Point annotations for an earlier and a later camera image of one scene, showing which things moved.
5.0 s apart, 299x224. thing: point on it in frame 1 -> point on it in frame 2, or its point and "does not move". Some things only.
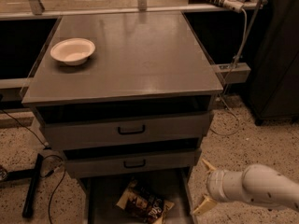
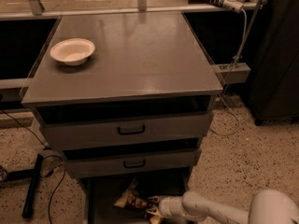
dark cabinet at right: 274,92 does not move
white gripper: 215,184 -> 168,208
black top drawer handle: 132,132 does not move
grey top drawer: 120,123 does not move
